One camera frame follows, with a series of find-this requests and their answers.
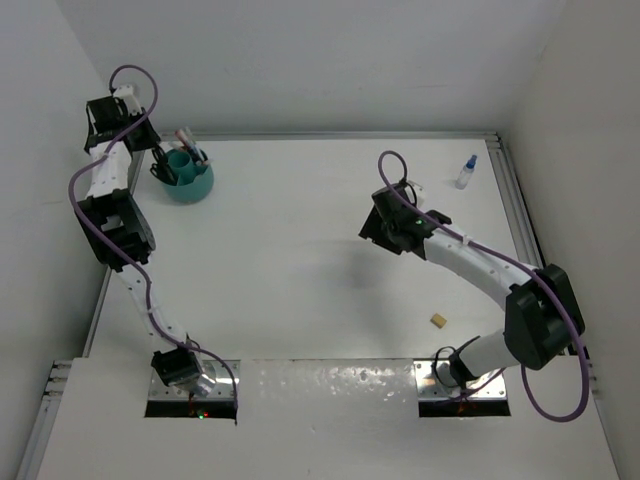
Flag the red gel pen thin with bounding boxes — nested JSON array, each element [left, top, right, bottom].
[[175, 129, 200, 156]]

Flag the large black handled scissors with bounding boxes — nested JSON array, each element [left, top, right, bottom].
[[150, 144, 177, 186]]

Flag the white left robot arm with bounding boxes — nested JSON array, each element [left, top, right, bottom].
[[76, 94, 204, 395]]

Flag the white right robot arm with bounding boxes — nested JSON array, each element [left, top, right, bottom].
[[359, 183, 572, 390]]

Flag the teal round organizer container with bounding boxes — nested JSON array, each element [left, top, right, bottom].
[[162, 150, 214, 204]]

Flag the small blue cap bottle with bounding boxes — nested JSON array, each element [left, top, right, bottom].
[[454, 155, 477, 190]]

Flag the yellow eraser block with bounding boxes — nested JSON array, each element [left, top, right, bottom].
[[430, 314, 447, 329]]

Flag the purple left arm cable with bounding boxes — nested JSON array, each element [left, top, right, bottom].
[[68, 64, 240, 419]]

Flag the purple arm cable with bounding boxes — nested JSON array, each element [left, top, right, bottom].
[[377, 150, 587, 424], [68, 64, 240, 419]]

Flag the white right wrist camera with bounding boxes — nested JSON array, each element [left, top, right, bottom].
[[405, 181, 425, 208]]

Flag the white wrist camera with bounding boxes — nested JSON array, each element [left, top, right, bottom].
[[112, 84, 143, 116], [405, 181, 425, 208]]

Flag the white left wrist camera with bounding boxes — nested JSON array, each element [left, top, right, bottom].
[[112, 84, 143, 116]]

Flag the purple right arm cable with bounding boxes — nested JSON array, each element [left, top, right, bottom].
[[377, 150, 587, 424]]

